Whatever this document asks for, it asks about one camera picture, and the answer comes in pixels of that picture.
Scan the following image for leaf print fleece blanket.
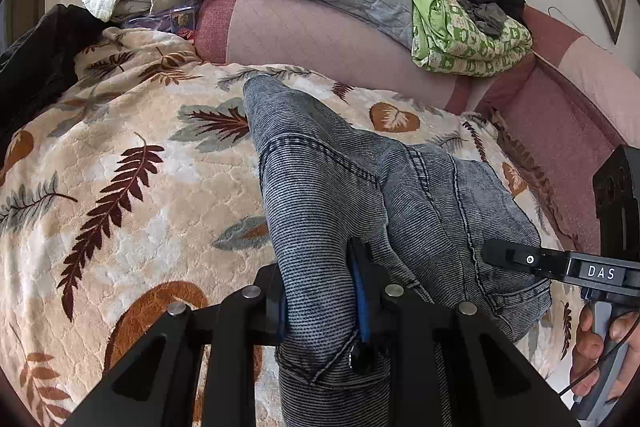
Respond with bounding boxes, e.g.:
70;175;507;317
0;27;588;427

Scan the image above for dark grey cloth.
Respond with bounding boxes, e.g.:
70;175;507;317
467;2;507;35

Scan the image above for pink padded headboard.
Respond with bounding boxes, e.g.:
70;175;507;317
192;0;640;253

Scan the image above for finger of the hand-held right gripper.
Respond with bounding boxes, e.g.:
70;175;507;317
481;239;571;282

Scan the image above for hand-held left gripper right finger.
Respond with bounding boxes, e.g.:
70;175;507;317
347;237;578;427

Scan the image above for green patterned cloth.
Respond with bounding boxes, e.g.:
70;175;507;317
387;0;533;75

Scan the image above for black jacket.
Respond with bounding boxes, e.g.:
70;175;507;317
0;4;108;148

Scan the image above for person's right hand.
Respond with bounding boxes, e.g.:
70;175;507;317
570;304;640;403

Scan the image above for purple plastic packet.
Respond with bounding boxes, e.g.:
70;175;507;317
122;4;198;40

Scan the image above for blue denim pants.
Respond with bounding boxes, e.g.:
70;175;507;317
242;74;553;427

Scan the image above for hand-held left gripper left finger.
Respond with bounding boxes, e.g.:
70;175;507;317
62;263;288;427

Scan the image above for thin black cable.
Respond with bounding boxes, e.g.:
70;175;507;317
555;309;640;398

